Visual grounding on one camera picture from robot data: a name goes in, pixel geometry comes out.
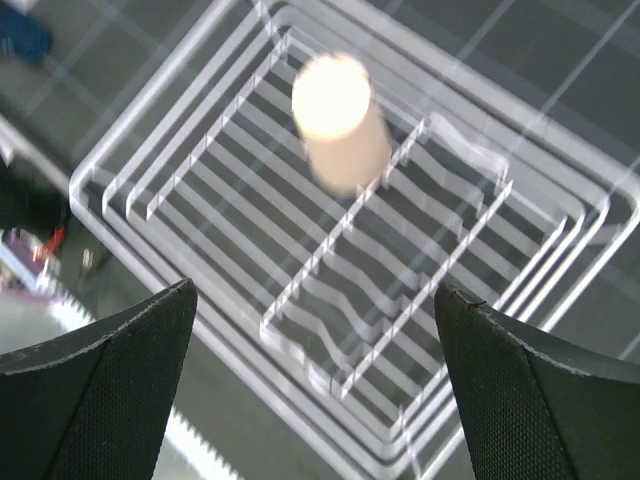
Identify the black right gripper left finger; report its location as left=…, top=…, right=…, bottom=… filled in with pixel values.
left=0, top=278, right=199, bottom=480

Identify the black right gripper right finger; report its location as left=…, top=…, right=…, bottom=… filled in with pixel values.
left=434, top=284, right=639, bottom=480

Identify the beige paper cup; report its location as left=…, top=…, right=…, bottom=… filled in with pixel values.
left=291, top=52, right=392, bottom=197

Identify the blue mug cream inside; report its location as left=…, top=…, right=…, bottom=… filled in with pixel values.
left=0, top=1, right=52, bottom=64

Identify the perforated metal cable duct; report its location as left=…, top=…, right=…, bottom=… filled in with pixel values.
left=0, top=119, right=236, bottom=480

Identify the white wire dish rack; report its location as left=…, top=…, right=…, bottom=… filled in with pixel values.
left=69, top=1, right=639, bottom=479

